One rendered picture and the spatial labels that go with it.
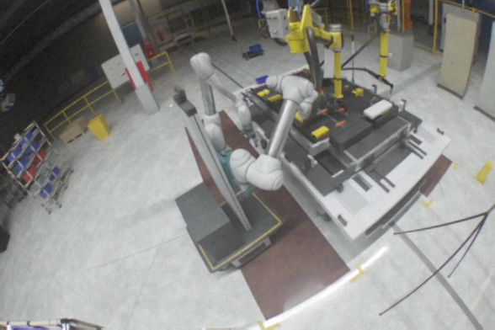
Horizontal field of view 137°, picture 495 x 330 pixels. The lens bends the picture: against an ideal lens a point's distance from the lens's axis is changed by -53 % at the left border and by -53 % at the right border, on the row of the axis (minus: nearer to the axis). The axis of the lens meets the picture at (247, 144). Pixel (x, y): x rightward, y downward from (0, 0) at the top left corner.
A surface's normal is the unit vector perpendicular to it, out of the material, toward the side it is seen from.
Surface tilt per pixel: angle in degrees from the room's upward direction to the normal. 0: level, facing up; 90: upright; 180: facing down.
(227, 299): 0
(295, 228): 0
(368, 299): 0
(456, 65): 90
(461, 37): 90
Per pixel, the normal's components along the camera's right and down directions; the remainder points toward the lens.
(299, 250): -0.23, -0.74
